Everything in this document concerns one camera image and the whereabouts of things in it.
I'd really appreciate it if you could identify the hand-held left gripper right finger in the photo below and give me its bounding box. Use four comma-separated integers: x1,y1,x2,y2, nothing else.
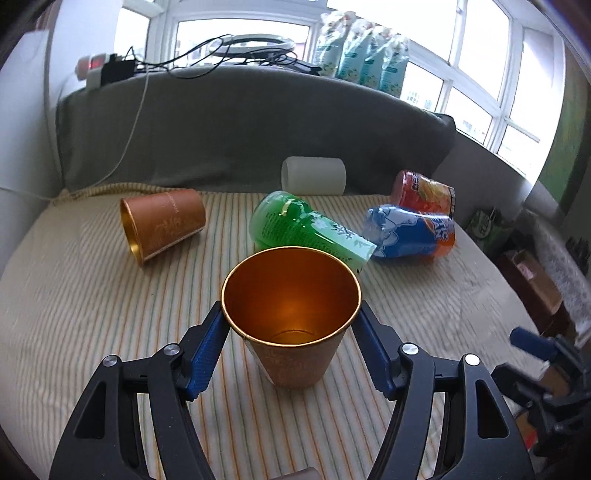
353,302,537,480

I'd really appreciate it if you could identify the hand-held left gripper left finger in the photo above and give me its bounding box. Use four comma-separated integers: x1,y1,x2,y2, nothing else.
48,301,230,480

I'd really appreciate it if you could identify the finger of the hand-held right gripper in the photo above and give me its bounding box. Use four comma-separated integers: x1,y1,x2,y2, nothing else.
510,326,560,366

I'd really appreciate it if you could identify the orange paper cup gold inside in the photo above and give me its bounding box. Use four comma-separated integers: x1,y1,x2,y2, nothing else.
119,188,207,267
221,246,363,389

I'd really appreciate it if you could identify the blue and orange printed cup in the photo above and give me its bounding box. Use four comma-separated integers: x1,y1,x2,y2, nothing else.
366,203,457,263

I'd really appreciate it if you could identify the red and orange printed cup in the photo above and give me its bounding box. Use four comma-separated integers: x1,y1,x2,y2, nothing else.
390,170,457,219

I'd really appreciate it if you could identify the white plastic cup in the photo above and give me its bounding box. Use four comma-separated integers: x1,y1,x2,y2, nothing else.
281,156,347,196

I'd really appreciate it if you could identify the brown cardboard box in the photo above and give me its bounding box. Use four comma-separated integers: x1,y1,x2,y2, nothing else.
496,249,574,334

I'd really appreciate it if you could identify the green box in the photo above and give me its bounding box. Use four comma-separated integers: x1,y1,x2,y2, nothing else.
465,208,509,241

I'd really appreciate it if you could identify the striped bed blanket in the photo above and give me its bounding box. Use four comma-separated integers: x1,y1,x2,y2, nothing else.
0,181,552,480

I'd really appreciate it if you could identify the grey padded backrest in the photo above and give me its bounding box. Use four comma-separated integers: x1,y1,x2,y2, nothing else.
55,65,457,197

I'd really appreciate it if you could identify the green and white packet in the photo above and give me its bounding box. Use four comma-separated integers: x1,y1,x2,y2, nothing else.
313,11,352,77
336,18,376,83
379,34,411,99
361,25,394,89

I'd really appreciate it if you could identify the white framed window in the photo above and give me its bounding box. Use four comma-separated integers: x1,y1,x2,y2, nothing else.
115,0,568,180

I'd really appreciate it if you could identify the black power adapter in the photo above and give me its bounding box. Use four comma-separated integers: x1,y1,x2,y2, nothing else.
100,58,138,86

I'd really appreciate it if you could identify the white and red device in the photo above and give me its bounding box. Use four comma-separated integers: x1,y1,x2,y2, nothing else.
76,52,119,89

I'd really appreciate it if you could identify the white cable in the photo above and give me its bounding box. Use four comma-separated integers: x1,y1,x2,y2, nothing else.
0,69,151,202

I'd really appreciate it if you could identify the ring light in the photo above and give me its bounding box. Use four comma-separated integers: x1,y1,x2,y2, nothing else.
202,34,297,66

